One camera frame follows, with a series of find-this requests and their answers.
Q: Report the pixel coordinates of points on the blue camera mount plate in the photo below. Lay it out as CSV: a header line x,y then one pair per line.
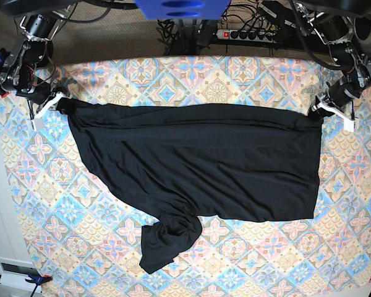
x,y
182,9

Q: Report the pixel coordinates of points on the patterned colourful tablecloth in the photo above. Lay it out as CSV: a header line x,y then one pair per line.
x,y
89,241

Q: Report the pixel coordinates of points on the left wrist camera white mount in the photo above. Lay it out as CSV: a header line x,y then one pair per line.
x,y
325,107

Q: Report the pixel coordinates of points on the white box with dark window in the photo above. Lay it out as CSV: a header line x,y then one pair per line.
x,y
8,265

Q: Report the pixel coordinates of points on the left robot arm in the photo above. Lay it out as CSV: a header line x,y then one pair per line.
x,y
334,22

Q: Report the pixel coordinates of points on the white power strip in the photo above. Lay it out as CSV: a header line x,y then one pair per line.
x,y
245,35

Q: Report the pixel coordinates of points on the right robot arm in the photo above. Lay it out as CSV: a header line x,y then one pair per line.
x,y
32,50

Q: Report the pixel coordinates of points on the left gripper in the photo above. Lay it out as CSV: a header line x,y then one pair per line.
x,y
340,95

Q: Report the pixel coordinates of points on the blue clamp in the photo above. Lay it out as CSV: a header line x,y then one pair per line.
x,y
34,280
3,55

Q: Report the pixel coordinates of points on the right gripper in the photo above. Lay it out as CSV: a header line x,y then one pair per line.
x,y
40,94

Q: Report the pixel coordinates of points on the black t-shirt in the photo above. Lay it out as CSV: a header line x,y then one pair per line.
x,y
178,164

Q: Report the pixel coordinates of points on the blue clamp top left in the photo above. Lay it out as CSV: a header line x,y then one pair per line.
x,y
3,55

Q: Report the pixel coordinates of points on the blue clamp bottom left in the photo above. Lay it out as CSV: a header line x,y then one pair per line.
x,y
34,280

